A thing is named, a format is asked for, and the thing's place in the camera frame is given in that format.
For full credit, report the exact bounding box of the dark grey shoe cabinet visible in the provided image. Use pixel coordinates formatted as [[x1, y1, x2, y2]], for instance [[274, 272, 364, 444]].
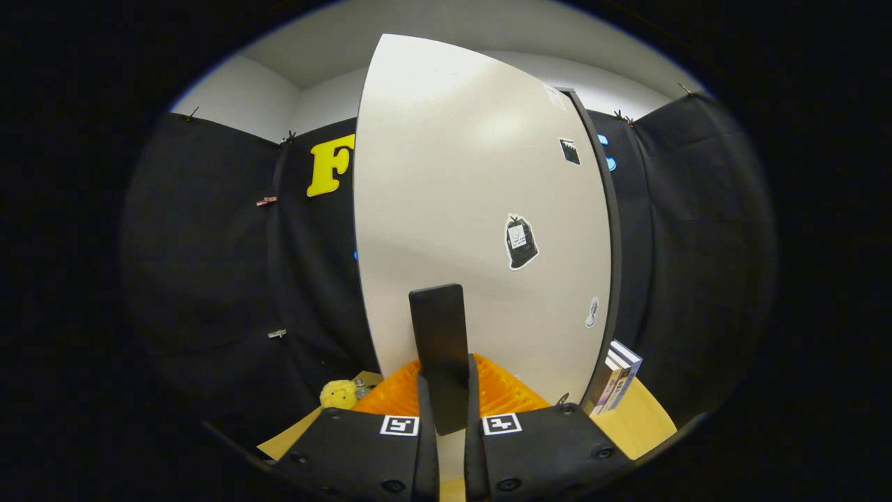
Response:
[[557, 87, 624, 413]]

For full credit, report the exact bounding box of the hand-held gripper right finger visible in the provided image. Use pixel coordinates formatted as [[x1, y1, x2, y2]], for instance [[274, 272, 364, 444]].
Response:
[[463, 354, 636, 502]]

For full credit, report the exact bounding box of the black backdrop cloth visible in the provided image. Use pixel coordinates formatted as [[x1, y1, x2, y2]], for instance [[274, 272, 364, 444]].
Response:
[[118, 91, 778, 447]]

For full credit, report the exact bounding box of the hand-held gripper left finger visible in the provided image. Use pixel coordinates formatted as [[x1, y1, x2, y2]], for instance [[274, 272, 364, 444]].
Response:
[[268, 359, 441, 502]]

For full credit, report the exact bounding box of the yellow pineapple plush toy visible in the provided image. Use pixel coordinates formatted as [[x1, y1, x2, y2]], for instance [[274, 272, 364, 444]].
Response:
[[319, 379, 358, 411]]

